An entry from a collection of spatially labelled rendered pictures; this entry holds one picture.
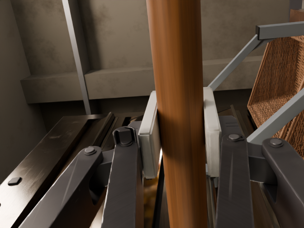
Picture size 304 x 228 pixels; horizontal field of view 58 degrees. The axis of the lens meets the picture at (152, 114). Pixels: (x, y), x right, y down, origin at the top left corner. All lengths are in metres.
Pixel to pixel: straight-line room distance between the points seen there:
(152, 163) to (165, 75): 0.05
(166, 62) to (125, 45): 3.21
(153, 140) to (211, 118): 0.03
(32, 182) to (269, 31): 1.18
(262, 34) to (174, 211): 0.86
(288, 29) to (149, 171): 0.92
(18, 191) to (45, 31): 2.55
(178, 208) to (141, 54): 3.17
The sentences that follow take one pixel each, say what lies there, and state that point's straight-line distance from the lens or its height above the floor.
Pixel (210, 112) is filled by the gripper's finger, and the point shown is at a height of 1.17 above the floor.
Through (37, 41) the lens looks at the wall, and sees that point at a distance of 3.74.
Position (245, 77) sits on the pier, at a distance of 3.17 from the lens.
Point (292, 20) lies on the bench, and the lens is 1.88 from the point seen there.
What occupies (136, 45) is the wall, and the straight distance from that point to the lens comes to 3.34.
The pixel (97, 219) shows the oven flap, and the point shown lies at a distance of 1.14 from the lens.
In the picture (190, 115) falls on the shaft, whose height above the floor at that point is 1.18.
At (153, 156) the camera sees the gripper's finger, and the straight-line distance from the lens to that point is 0.15.
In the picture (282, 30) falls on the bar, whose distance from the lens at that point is 1.04.
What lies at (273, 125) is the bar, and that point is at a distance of 0.59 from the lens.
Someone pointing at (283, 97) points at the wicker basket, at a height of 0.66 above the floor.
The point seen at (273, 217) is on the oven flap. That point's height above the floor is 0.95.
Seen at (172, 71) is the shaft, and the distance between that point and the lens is 0.16.
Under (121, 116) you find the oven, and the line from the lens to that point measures 1.86.
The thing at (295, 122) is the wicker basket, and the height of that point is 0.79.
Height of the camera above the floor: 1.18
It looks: 9 degrees up
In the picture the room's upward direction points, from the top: 93 degrees counter-clockwise
